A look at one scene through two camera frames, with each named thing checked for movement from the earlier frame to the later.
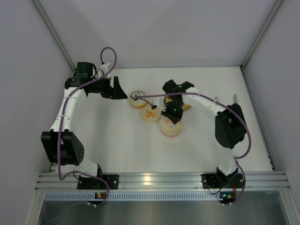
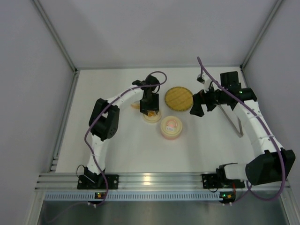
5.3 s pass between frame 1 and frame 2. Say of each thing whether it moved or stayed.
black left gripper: moved
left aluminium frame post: stayed
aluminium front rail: stayed
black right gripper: moved
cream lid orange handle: stayed
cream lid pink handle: stayed
